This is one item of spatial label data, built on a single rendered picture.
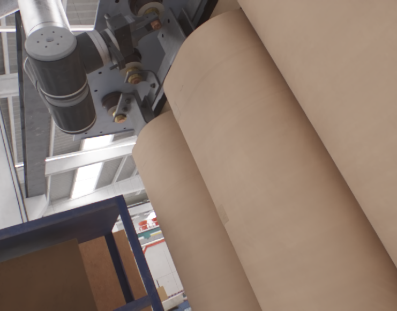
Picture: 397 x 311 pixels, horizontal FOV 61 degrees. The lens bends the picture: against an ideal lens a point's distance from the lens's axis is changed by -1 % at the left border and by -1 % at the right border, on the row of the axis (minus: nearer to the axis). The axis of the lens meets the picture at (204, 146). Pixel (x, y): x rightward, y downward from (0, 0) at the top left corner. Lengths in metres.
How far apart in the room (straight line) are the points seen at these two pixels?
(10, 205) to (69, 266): 10.39
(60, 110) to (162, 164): 0.45
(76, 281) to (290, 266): 0.78
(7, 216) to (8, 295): 10.29
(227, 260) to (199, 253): 0.10
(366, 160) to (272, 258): 0.34
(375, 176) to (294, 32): 0.28
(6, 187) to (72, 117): 11.03
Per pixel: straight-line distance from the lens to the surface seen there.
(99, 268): 1.91
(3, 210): 11.64
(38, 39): 0.81
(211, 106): 0.86
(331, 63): 0.60
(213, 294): 1.14
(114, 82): 1.49
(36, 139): 8.71
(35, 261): 1.32
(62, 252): 1.33
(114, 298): 1.90
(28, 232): 1.30
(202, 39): 0.91
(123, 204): 1.32
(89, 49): 1.03
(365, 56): 0.56
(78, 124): 0.93
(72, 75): 0.81
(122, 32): 1.05
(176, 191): 1.16
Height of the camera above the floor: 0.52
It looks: 19 degrees up
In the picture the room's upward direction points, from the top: 25 degrees counter-clockwise
